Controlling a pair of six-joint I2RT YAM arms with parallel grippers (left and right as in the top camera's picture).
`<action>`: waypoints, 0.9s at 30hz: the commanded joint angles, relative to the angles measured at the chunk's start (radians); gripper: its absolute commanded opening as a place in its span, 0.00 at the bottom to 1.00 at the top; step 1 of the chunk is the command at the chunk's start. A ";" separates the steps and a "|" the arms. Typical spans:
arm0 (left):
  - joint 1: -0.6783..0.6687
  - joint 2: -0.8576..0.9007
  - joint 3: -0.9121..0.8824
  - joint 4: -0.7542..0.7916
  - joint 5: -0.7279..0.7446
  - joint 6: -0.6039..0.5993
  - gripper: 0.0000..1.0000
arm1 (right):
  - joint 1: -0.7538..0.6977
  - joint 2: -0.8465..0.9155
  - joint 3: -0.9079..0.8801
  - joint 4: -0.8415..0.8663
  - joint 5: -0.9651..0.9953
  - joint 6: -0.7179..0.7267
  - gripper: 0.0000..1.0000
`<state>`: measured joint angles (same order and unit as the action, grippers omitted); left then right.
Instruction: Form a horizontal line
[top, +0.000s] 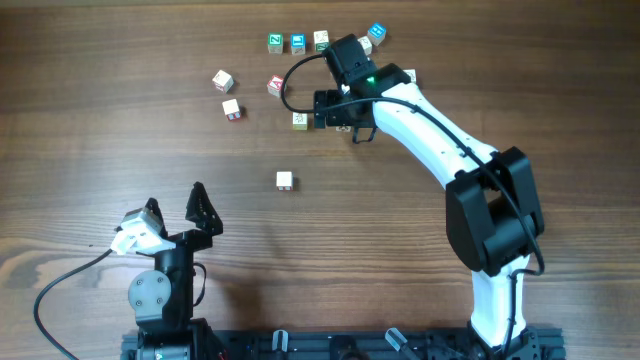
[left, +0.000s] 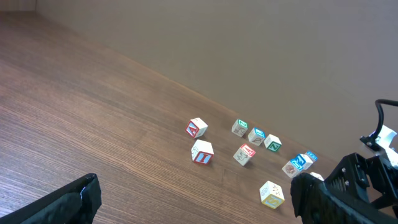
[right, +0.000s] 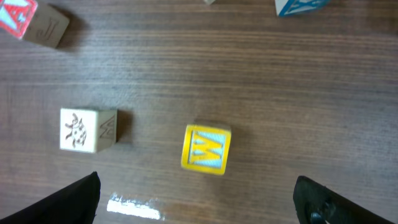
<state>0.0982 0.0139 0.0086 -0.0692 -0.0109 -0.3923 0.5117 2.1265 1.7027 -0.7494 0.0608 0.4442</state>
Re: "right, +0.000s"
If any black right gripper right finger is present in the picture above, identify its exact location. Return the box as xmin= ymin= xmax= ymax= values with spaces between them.
xmin=293 ymin=175 xmax=392 ymax=224

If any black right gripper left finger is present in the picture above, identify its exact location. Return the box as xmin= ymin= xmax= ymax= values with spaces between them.
xmin=1 ymin=172 xmax=101 ymax=224

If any ladybug picture block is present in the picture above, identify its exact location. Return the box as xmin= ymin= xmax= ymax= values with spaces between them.
xmin=60 ymin=108 xmax=118 ymax=154

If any yellow W letter block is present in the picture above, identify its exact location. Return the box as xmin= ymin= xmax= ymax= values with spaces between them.
xmin=181 ymin=122 xmax=232 ymax=175

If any red A letter block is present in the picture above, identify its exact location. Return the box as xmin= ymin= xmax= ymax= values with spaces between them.
xmin=1 ymin=0 xmax=70 ymax=48

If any white blue picture block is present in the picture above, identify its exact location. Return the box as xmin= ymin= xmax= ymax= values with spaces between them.
xmin=274 ymin=0 xmax=330 ymax=17

